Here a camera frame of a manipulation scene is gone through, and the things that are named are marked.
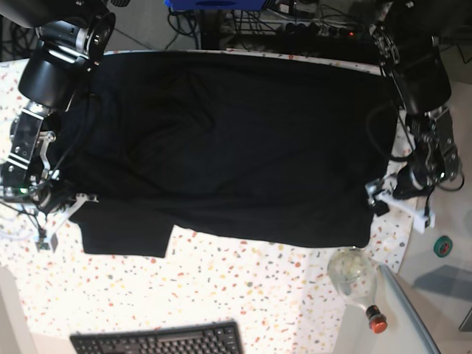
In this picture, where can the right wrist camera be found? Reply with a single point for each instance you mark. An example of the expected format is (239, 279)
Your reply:
(46, 243)

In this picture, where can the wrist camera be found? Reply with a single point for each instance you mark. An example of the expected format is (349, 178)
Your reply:
(422, 222)
(46, 243)

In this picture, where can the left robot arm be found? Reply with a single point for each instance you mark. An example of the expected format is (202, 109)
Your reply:
(408, 35)

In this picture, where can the terrazzo patterned tablecloth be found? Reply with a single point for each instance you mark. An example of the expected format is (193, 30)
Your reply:
(279, 295)

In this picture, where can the black computer keyboard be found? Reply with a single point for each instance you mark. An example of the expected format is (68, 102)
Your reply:
(222, 337)

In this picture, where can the clear bottle with orange cap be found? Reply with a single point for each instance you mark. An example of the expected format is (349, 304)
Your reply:
(354, 276)

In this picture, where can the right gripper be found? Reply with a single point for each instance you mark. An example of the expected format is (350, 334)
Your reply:
(53, 204)

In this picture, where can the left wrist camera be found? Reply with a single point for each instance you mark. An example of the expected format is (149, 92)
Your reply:
(422, 222)

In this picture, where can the black t-shirt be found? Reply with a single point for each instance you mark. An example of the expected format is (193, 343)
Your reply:
(228, 145)

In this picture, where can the blue box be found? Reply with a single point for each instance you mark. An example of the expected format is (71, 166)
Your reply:
(251, 5)

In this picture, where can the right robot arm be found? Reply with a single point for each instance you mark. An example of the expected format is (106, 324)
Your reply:
(72, 36)

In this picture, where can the green tape roll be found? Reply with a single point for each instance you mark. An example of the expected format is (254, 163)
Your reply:
(443, 246)

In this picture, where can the silver metal bar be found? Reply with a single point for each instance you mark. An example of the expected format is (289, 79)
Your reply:
(406, 331)

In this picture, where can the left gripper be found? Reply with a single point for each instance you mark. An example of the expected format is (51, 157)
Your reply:
(394, 190)

